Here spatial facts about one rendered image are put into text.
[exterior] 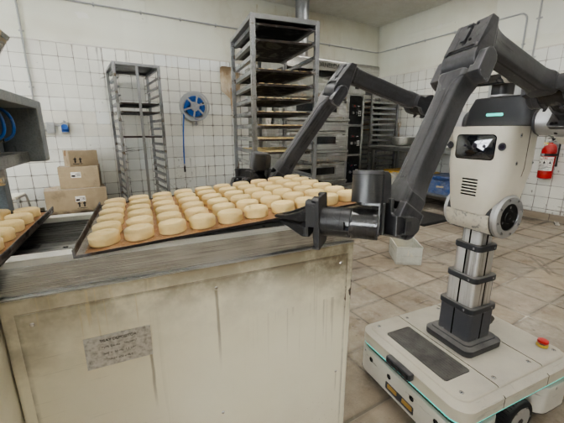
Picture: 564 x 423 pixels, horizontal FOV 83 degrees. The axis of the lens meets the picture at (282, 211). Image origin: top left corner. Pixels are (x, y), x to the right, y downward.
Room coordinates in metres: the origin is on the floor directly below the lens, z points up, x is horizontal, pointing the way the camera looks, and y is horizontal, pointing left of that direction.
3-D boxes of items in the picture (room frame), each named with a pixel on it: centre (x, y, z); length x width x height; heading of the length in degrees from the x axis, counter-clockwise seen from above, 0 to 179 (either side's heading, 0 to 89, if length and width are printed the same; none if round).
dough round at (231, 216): (0.62, 0.11, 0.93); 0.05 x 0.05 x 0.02
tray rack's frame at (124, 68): (3.96, 1.74, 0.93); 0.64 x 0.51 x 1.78; 33
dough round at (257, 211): (0.65, 0.05, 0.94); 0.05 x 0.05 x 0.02
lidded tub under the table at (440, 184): (4.66, -2.44, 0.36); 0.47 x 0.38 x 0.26; 122
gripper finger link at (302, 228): (0.61, -0.03, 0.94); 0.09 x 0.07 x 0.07; 69
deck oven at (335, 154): (4.99, -0.42, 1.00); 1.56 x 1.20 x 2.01; 120
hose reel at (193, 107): (4.67, 1.23, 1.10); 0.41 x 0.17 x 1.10; 120
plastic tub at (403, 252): (2.65, -1.09, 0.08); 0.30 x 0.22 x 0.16; 173
